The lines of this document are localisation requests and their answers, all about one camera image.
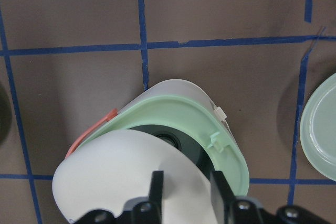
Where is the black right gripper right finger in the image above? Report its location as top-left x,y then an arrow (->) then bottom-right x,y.
210,170 -> 265,223

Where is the dark object at left edge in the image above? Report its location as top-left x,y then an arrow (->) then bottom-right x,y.
1,84 -> 12,144

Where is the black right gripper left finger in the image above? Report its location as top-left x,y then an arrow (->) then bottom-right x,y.
132,170 -> 164,224

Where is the light green round plate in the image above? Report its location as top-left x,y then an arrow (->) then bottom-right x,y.
300,74 -> 335,181

